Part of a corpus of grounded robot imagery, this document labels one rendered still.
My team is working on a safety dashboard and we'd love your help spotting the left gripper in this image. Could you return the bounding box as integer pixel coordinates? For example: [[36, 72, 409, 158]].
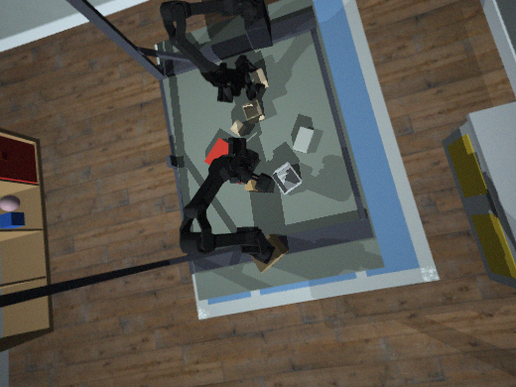
[[233, 55, 266, 100]]

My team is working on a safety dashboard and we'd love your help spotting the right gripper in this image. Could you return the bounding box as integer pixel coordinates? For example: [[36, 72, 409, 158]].
[[241, 166, 272, 193]]

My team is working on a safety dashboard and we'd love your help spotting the red flat board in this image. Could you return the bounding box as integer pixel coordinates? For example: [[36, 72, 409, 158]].
[[204, 138, 228, 165]]

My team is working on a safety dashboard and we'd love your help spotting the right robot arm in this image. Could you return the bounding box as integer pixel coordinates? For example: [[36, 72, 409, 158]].
[[180, 137, 275, 264]]

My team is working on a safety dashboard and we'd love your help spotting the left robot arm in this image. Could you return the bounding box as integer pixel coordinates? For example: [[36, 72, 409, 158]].
[[160, 0, 260, 103]]

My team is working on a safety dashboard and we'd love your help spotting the black metal overhead frame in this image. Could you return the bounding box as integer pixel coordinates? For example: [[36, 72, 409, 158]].
[[0, 0, 240, 308]]

